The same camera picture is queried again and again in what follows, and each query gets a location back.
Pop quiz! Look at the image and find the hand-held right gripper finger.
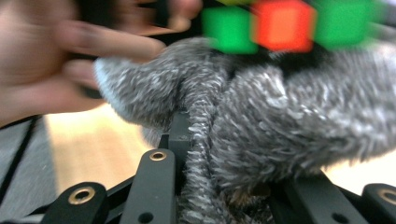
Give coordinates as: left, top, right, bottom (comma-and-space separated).
158, 111, 192, 195

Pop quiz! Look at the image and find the grey fluffy cloth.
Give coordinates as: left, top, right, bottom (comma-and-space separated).
92, 35, 396, 224

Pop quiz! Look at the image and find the multicoloured puzzle cube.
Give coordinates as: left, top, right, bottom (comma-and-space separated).
200, 0, 387, 55

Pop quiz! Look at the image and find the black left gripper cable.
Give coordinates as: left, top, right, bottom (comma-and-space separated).
0, 115, 43, 204

